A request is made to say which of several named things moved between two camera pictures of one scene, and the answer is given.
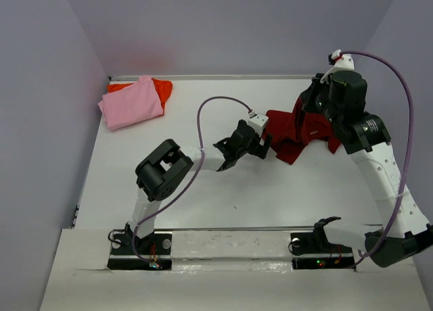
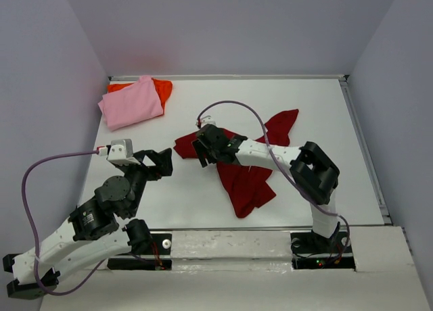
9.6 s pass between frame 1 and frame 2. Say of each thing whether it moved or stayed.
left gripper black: moved
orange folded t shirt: stayed
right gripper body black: moved
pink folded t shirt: stayed
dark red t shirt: moved
